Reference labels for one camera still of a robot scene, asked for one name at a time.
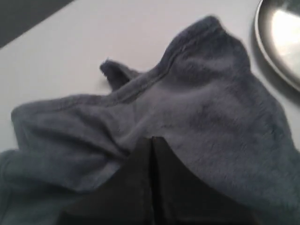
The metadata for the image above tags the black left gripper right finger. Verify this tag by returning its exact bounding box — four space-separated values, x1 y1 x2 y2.
151 137 257 225

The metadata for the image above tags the grey backdrop cloth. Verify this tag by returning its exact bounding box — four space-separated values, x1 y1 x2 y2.
0 0 71 47

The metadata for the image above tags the round stainless steel plate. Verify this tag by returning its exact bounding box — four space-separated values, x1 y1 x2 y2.
254 0 300 91

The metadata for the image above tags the grey fleece cloth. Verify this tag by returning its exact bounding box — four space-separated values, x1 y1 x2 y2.
0 16 300 225

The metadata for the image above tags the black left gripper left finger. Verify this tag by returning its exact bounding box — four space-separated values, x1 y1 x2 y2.
57 138 154 225

